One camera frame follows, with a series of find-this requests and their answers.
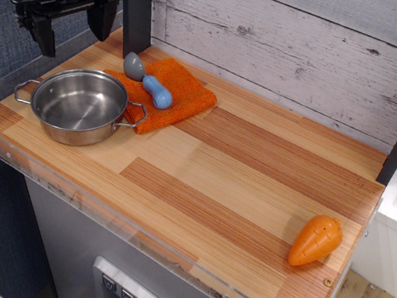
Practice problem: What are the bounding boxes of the stainless steel pot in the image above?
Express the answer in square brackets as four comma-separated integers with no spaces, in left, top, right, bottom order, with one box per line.
[14,69,148,146]

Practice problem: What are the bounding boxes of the grey and blue toy scoop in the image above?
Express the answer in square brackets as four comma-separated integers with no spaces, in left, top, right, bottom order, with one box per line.
[123,52,173,110]

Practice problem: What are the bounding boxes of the clear acrylic table guard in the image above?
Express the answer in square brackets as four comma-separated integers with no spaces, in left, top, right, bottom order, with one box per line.
[0,0,397,298]

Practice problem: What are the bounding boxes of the orange folded cloth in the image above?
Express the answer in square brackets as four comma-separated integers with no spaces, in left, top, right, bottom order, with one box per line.
[105,58,217,134]

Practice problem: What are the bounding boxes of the silver toy fridge cabinet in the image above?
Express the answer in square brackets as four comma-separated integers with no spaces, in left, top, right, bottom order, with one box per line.
[25,178,222,298]

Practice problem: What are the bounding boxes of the orange plastic toy carrot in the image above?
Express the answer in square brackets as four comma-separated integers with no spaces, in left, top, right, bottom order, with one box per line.
[287,214,343,266]

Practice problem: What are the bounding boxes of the brass screw in table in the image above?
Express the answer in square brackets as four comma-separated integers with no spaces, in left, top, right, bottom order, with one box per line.
[323,278,333,287]

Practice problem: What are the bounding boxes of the dark grey left post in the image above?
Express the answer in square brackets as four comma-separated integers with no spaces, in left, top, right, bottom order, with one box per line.
[122,0,152,57]

